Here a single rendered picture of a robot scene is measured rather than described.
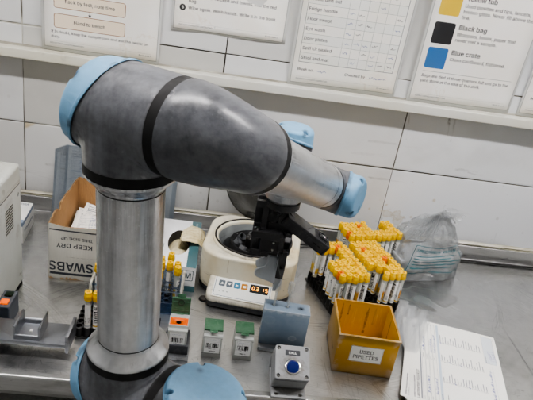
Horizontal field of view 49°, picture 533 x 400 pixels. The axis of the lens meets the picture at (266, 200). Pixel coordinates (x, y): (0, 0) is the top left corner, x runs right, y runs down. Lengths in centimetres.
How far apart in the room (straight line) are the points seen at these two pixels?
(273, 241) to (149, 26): 69
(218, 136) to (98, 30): 104
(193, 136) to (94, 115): 12
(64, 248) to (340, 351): 68
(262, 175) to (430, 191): 119
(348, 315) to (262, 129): 81
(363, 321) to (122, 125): 90
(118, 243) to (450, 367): 89
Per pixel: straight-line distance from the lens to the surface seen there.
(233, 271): 142
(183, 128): 60
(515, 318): 172
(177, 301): 125
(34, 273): 153
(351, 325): 140
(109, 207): 72
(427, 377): 136
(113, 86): 66
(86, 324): 130
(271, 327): 130
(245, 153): 62
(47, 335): 127
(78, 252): 145
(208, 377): 85
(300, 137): 108
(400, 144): 172
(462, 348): 149
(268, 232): 116
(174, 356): 125
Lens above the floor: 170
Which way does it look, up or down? 24 degrees down
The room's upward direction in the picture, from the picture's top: 10 degrees clockwise
